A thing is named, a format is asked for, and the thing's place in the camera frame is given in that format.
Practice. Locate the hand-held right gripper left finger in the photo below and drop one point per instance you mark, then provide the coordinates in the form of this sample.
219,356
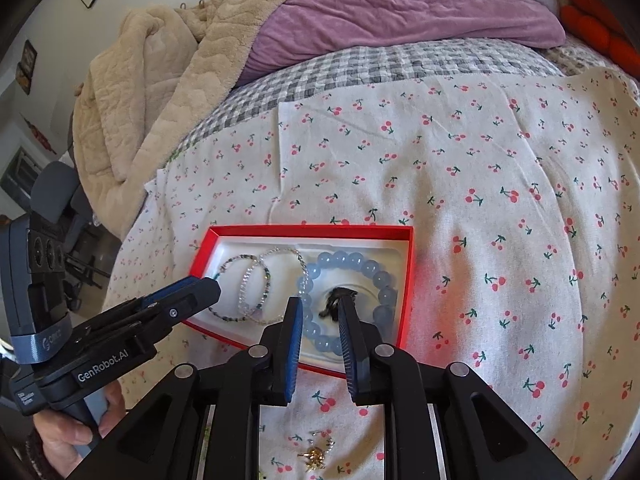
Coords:
293,345

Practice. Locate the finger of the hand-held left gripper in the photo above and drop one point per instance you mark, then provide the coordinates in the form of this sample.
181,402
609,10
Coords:
197,297
172,290

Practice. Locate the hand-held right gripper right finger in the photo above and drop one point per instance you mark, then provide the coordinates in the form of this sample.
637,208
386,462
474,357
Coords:
347,347

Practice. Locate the red jewelry box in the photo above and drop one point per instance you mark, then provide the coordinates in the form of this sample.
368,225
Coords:
395,270

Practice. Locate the person's left hand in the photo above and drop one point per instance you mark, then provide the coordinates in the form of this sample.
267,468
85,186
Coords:
60,440

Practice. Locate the silver earring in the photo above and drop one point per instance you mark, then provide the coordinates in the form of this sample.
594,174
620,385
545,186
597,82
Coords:
322,441

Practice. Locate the gold earring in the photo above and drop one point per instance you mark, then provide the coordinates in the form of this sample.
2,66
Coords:
312,458

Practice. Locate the grey office chair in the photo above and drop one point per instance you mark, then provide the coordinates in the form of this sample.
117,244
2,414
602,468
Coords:
55,187

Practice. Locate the cherry print cloth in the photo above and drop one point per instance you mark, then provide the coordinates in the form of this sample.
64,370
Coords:
500,235

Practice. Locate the beige fleece blanket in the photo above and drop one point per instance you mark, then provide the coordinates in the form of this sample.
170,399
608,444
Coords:
165,85

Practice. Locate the grey checked bed sheet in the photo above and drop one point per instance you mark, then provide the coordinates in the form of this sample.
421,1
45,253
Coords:
350,72

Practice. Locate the purple pillow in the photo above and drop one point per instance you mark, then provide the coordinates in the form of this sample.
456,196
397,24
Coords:
400,5

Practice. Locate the orange plush toy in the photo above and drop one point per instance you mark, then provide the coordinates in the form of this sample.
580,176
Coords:
595,25

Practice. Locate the red chili wall ornament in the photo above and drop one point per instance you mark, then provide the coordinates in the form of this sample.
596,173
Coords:
40,135

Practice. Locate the small wall poster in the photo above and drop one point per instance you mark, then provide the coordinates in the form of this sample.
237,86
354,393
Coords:
26,67

